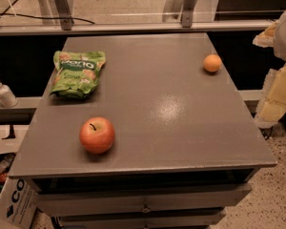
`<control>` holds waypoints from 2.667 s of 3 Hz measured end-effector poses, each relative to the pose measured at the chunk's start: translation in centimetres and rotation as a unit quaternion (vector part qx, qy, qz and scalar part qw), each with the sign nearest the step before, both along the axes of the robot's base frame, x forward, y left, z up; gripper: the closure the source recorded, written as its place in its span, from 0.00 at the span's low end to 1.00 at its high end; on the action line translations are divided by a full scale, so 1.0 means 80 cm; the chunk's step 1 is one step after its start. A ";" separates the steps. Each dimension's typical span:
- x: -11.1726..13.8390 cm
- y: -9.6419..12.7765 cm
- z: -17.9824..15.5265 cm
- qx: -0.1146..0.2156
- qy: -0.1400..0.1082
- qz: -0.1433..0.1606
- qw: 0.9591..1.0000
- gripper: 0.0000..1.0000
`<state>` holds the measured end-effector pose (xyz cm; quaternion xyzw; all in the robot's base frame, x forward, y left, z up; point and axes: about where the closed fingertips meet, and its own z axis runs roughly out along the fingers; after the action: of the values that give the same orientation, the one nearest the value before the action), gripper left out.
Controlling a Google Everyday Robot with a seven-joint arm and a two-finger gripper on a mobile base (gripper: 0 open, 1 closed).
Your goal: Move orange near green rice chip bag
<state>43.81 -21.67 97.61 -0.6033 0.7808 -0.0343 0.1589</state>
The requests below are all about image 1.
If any black cable on floor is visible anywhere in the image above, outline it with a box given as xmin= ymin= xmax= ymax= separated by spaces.
xmin=0 ymin=0 xmax=96 ymax=26

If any green rice chip bag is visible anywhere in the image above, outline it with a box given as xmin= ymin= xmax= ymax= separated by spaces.
xmin=50 ymin=51 xmax=106 ymax=99

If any grey drawer cabinet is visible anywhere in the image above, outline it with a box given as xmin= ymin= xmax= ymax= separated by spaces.
xmin=10 ymin=33 xmax=276 ymax=229

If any metal railing frame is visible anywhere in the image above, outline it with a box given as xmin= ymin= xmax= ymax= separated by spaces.
xmin=0 ymin=0 xmax=286 ymax=35

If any red apple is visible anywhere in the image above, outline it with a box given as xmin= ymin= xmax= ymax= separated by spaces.
xmin=79 ymin=117 xmax=115 ymax=155

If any small orange fruit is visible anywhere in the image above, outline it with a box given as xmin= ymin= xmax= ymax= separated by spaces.
xmin=203 ymin=54 xmax=222 ymax=73

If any black cable at right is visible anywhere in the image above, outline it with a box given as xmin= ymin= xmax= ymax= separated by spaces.
xmin=263 ymin=127 xmax=275 ymax=141

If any white cardboard box with print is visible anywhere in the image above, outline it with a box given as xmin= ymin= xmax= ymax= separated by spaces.
xmin=0 ymin=178 xmax=36 ymax=229

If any white pump dispenser bottle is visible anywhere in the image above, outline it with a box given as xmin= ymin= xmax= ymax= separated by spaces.
xmin=0 ymin=82 xmax=17 ymax=108

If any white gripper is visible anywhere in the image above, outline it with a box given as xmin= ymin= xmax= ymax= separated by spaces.
xmin=253 ymin=11 xmax=286 ymax=129

